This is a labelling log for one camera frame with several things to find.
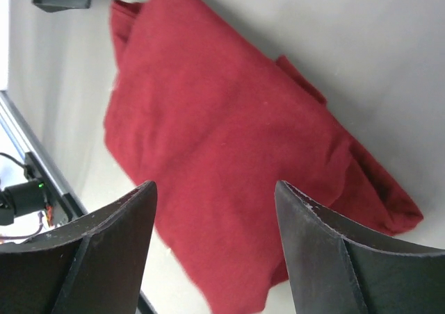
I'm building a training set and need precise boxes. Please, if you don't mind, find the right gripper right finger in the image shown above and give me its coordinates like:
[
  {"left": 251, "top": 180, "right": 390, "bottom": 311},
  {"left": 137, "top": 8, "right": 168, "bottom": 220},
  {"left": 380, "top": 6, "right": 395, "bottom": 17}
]
[{"left": 275, "top": 181, "right": 444, "bottom": 313}]

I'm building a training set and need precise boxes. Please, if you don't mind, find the aluminium frame rail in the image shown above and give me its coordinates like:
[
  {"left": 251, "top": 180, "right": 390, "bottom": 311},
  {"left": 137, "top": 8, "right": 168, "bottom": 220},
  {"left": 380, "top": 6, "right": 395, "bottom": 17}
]
[{"left": 1, "top": 92, "right": 157, "bottom": 313}]

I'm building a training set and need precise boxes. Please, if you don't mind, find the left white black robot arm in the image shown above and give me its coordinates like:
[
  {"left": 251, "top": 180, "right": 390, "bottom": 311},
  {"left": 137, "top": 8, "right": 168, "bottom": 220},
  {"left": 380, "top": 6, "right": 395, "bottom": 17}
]
[{"left": 1, "top": 0, "right": 91, "bottom": 226}]

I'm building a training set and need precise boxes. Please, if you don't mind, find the dark red t shirt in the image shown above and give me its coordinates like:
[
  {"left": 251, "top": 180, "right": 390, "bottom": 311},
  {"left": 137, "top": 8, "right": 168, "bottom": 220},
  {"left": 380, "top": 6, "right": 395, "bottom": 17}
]
[{"left": 104, "top": 0, "right": 423, "bottom": 313}]

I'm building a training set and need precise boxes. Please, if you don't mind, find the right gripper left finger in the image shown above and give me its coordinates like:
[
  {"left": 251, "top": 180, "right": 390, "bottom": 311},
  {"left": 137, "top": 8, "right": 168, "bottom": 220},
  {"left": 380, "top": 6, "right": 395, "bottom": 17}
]
[{"left": 1, "top": 181, "right": 157, "bottom": 313}]

